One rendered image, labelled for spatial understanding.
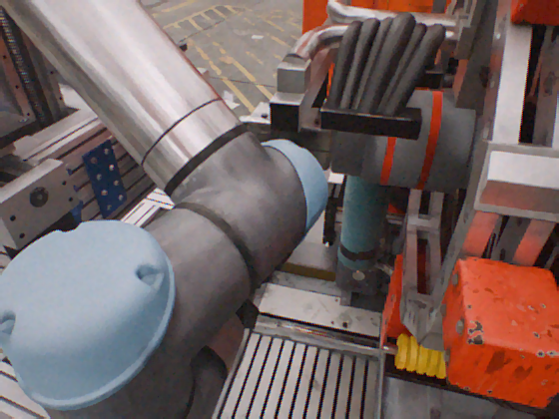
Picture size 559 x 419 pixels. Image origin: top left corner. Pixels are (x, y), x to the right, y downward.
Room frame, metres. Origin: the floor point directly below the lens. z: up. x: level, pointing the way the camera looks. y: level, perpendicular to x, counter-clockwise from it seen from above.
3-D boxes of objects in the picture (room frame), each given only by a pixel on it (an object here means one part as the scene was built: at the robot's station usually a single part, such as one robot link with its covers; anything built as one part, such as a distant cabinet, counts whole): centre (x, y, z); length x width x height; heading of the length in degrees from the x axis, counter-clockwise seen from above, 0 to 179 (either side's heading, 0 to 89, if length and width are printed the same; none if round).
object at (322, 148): (0.40, -0.01, 0.93); 0.09 x 0.05 x 0.05; 75
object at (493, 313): (0.20, -0.18, 0.85); 0.09 x 0.08 x 0.07; 165
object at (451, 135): (0.53, -0.19, 0.85); 0.21 x 0.14 x 0.14; 75
